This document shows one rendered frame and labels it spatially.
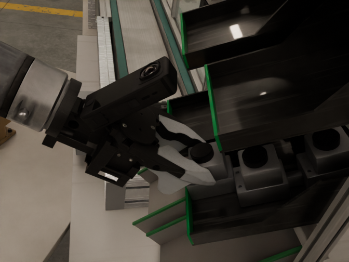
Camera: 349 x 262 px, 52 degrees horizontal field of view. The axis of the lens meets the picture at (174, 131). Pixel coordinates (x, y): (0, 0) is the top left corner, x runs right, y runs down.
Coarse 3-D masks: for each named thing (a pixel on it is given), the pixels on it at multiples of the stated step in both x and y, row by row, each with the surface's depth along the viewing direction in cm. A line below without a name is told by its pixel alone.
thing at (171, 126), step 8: (160, 120) 47; (168, 120) 48; (160, 128) 47; (168, 128) 46; (176, 128) 47; (184, 128) 49; (160, 136) 47; (168, 136) 47; (176, 136) 47; (184, 136) 48; (192, 136) 48; (160, 144) 50; (168, 144) 50; (176, 144) 50; (184, 144) 49; (192, 144) 49
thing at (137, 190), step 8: (136, 176) 83; (128, 184) 82; (136, 184) 83; (144, 184) 83; (128, 192) 84; (136, 192) 85; (144, 192) 85; (128, 200) 86; (136, 200) 87; (144, 200) 88
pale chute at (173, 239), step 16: (176, 224) 62; (160, 240) 65; (176, 240) 65; (224, 240) 58; (240, 240) 56; (256, 240) 54; (272, 240) 53; (288, 240) 51; (160, 256) 65; (176, 256) 62; (192, 256) 60; (208, 256) 58; (224, 256) 56; (240, 256) 54; (256, 256) 53; (272, 256) 46; (288, 256) 46
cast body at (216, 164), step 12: (204, 144) 47; (216, 144) 48; (192, 156) 46; (204, 156) 45; (216, 156) 46; (228, 156) 50; (216, 168) 45; (228, 168) 48; (216, 180) 47; (228, 180) 47; (192, 192) 48; (204, 192) 48; (216, 192) 48; (228, 192) 48
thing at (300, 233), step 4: (348, 124) 35; (348, 128) 35; (296, 228) 44; (300, 228) 44; (304, 228) 44; (308, 228) 44; (296, 232) 44; (300, 232) 43; (304, 232) 43; (308, 232) 43; (300, 236) 43; (304, 236) 43; (308, 236) 43; (300, 240) 44; (304, 240) 43
